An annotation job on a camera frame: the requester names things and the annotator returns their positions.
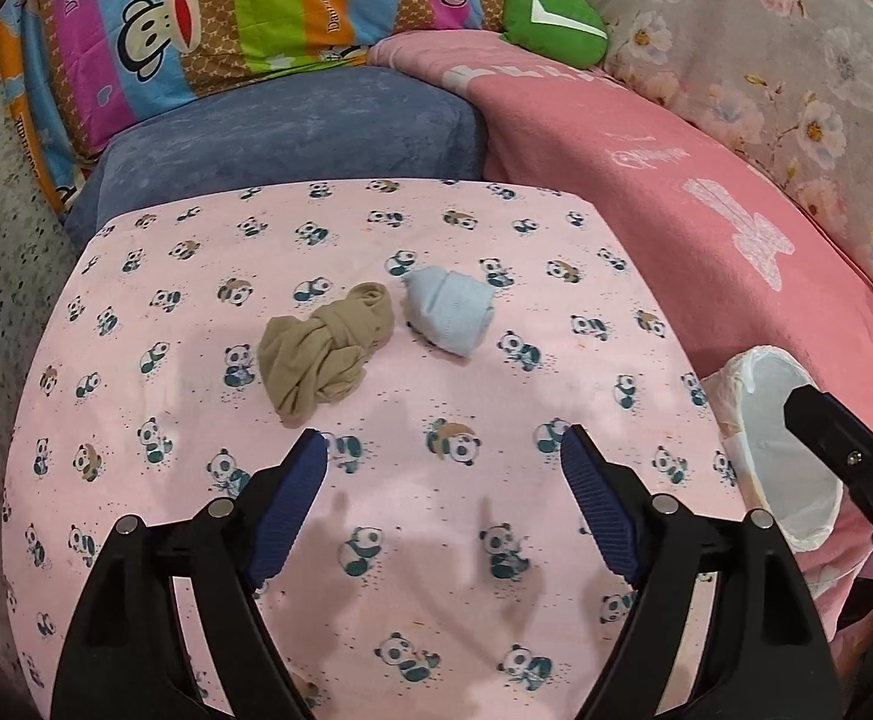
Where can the white mesh basket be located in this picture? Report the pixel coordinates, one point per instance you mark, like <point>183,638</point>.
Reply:
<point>770,450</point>

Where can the colourful monkey print pillow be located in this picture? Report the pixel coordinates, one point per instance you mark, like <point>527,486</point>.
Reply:
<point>219,15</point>

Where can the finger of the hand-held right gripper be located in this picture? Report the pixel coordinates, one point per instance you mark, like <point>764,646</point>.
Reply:
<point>849,450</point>

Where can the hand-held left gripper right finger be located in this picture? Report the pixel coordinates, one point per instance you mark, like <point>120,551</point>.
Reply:
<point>594,495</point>

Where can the light blue sock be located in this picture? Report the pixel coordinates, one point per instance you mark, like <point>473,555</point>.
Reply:
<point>451,311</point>

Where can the blue plush cushion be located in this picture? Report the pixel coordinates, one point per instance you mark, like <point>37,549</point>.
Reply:
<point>294,127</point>

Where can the pink panda-print cloth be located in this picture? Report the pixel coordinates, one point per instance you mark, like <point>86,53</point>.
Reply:
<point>444,360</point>

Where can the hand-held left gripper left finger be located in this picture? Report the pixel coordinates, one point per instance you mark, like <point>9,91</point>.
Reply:
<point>297,495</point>

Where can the green round cushion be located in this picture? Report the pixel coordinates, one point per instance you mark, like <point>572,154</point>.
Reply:
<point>556,22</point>

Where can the grey floral cloth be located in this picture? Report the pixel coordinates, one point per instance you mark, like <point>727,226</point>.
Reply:
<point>781,52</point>

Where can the pink blanket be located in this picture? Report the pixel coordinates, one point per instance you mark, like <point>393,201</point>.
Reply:
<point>631,135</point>

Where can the tan knotted stocking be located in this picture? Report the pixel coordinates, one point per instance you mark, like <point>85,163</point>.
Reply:
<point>316,352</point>

